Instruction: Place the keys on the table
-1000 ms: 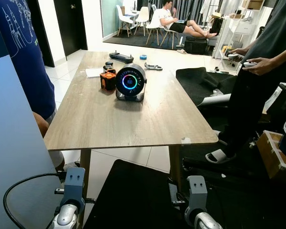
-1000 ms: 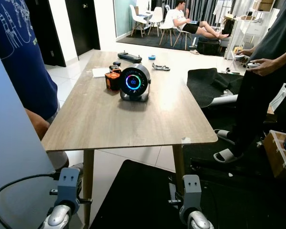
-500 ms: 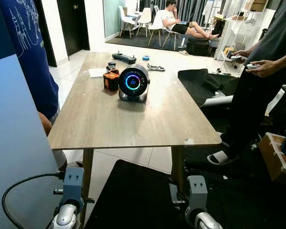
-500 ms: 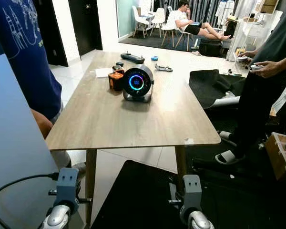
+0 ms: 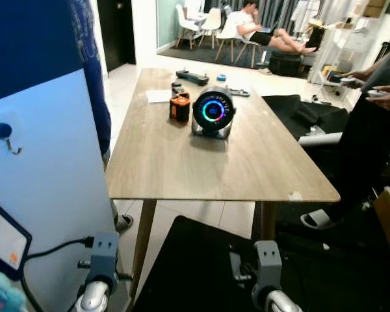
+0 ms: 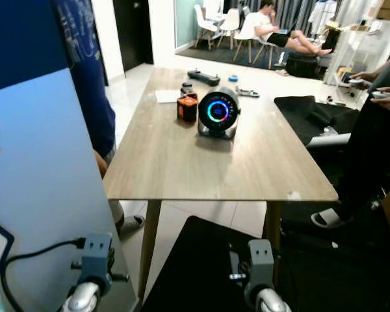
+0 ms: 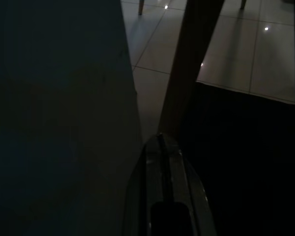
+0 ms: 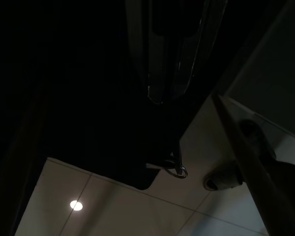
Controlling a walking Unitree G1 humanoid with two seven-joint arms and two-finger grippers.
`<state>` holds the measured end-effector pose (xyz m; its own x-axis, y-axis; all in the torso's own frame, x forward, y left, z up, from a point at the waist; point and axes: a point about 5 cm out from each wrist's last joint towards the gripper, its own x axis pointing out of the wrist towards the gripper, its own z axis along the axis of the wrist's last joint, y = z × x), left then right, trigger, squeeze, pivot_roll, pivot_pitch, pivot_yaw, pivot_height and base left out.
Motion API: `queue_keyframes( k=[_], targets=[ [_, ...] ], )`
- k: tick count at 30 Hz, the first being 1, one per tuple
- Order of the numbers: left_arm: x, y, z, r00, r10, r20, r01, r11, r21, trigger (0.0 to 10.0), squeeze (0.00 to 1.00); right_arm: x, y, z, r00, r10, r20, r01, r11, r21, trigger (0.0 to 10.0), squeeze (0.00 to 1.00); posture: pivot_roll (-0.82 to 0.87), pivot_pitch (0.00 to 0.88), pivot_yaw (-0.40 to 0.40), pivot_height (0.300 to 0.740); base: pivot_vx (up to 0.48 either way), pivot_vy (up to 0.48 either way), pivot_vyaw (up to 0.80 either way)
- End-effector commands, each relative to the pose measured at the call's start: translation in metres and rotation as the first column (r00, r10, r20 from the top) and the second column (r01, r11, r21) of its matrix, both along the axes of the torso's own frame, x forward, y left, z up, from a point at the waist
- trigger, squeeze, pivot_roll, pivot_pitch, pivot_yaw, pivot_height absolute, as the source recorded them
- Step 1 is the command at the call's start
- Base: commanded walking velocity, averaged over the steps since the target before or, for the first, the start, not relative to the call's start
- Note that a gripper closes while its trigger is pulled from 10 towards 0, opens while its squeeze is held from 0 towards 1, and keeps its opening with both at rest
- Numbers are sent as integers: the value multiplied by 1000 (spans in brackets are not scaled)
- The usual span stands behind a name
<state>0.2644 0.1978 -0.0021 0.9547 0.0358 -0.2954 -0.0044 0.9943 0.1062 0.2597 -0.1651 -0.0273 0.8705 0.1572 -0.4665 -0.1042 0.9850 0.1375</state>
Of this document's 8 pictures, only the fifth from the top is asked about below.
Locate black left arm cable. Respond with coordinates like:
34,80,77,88
21,237,95,312

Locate orange and black box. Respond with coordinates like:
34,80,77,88
169,92,191,123

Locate white handheld controller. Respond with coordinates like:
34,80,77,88
366,88,390,99
330,73,359,86

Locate long black controller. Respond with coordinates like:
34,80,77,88
175,70,210,86

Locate white paper sheet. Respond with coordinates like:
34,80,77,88
146,89,173,103

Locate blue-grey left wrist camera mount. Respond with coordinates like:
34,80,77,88
88,233,121,293

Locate black chair with white frame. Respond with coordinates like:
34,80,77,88
263,94,348,149

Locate seated person in white shirt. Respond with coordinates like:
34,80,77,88
229,0,316,56

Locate white standing board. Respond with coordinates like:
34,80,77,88
0,0,127,312

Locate person in black trousers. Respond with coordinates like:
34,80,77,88
301,39,390,229

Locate person in blue shirt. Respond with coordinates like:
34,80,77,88
68,0,134,235

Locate white hook rack dark knobs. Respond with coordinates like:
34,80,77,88
0,110,23,176

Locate round grey device glowing ring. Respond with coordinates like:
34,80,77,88
192,86,236,140

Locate white shelf unit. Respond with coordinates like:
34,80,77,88
312,16,390,92

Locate black card holder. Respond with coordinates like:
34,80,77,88
0,195,33,281

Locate teal plush keychain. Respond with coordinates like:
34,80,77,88
0,270,28,312

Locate dark rug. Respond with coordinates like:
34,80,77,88
157,42,274,69

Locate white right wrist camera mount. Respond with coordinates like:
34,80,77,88
253,240,283,293

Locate black foam floor mat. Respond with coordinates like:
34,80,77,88
131,216,390,312

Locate black door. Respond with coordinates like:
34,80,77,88
96,0,137,72

